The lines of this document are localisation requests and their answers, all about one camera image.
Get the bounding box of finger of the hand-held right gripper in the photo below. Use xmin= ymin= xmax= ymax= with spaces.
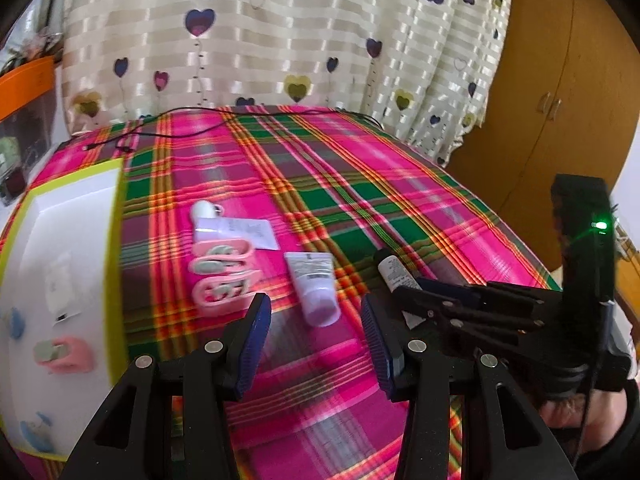
xmin=390 ymin=287 xmax=549 ymax=361
xmin=417 ymin=275 xmax=563 ymax=320

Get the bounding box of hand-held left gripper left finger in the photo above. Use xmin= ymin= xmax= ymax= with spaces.
xmin=60 ymin=292 xmax=273 ymax=480

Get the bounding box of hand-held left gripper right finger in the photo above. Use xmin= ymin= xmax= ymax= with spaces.
xmin=360 ymin=292 xmax=578 ymax=480

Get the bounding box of pink clip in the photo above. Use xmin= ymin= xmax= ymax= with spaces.
xmin=32 ymin=336 xmax=96 ymax=374
xmin=192 ymin=270 xmax=264 ymax=317
xmin=190 ymin=240 xmax=253 ymax=276

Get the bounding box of lavender tube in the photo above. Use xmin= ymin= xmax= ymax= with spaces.
xmin=283 ymin=252 xmax=342 ymax=328

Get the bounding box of white tube with round cap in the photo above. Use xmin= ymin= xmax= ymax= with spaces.
xmin=190 ymin=201 xmax=279 ymax=251

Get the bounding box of white sachet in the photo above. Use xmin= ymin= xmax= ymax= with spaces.
xmin=44 ymin=254 xmax=83 ymax=322

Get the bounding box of white yellow-rimmed tray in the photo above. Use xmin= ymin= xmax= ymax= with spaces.
xmin=0 ymin=156 xmax=127 ymax=462

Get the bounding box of blue roller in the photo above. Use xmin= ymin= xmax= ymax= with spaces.
xmin=20 ymin=412 xmax=57 ymax=453

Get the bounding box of person's right forearm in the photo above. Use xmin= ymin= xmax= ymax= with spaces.
xmin=582 ymin=380 xmax=640 ymax=480

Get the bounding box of person's right hand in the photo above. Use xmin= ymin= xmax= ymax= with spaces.
xmin=540 ymin=394 xmax=601 ymax=428

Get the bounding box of pink plaid tablecloth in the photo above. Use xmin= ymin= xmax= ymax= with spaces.
xmin=0 ymin=105 xmax=563 ymax=480

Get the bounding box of wooden wardrobe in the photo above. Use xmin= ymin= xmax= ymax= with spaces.
xmin=445 ymin=0 xmax=640 ymax=273

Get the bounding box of cream heart print curtain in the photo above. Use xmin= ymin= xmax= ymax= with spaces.
xmin=60 ymin=0 xmax=516 ymax=168

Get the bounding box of orange lidded storage box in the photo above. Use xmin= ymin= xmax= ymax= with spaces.
xmin=0 ymin=56 xmax=57 ymax=206

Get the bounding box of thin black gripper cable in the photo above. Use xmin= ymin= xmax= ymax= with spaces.
xmin=572 ymin=305 xmax=613 ymax=466

